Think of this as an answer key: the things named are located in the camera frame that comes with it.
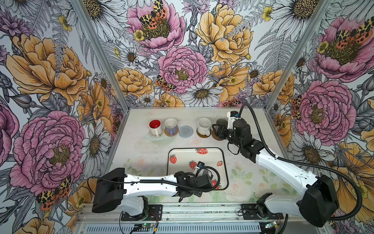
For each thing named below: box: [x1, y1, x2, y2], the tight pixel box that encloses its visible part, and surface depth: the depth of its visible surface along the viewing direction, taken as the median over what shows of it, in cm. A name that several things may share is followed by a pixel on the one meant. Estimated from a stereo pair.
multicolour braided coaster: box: [143, 132, 169, 141], surface depth 106 cm
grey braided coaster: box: [178, 125, 194, 139], surface depth 108 cm
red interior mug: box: [148, 118, 163, 137], surface depth 102 cm
